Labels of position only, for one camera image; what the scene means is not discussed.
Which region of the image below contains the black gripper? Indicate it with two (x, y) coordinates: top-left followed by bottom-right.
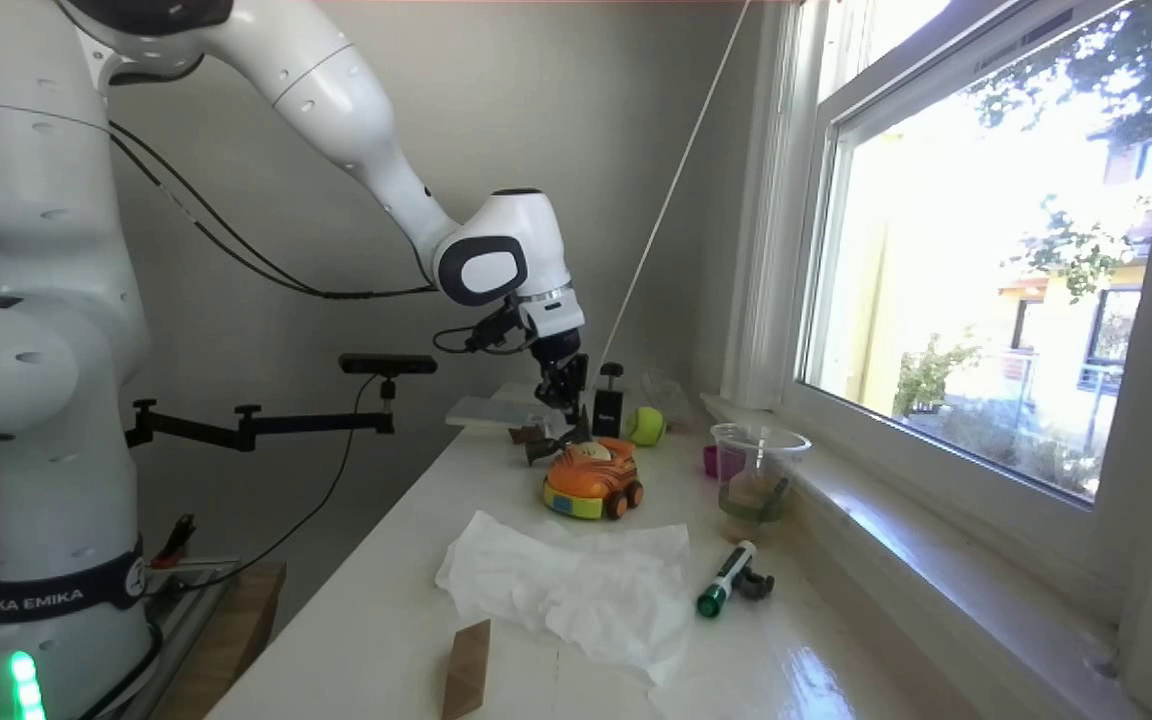
(527, 322), (597, 445)

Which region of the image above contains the white blinds pull cord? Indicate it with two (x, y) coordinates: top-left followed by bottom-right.
(597, 0), (758, 369)

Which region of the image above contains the brown wooden chunk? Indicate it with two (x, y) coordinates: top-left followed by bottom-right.
(507, 420), (565, 469)

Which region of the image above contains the orange toy car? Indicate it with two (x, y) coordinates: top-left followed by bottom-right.
(538, 437), (645, 524)

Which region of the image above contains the yellow-green tennis ball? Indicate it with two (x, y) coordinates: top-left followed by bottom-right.
(624, 404), (672, 450)

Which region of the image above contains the pink plastic cup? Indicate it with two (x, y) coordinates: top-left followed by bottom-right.
(702, 437), (753, 485)

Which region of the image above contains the white paper towel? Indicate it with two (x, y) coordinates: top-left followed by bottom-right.
(433, 506), (696, 690)

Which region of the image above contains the clear plastic cup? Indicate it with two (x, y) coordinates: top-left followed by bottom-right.
(707, 420), (818, 527)

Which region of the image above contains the green white marker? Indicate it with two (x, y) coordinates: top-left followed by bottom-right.
(691, 534), (763, 618)

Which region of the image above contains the black marker cap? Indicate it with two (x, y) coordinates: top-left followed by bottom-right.
(731, 562), (781, 603)

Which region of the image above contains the flat wooden block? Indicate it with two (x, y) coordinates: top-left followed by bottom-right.
(438, 616), (495, 720)

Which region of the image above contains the wooden platform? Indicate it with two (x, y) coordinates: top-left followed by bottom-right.
(151, 554), (288, 720)

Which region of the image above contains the black red clamp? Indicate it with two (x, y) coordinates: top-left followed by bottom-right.
(147, 513), (202, 576)

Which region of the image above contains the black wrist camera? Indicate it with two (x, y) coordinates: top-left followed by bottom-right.
(463, 302), (538, 358)

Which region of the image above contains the black bar camera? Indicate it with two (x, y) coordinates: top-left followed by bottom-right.
(338, 347), (439, 404)

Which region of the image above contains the thin black camera cable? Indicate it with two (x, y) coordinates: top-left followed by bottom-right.
(202, 376), (390, 586)

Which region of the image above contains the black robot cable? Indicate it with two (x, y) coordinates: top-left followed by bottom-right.
(106, 114), (531, 358)

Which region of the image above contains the white window frame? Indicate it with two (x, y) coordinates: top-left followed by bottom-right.
(717, 0), (1152, 720)

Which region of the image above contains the aluminium rail frame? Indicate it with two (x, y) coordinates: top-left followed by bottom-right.
(121, 576), (230, 717)

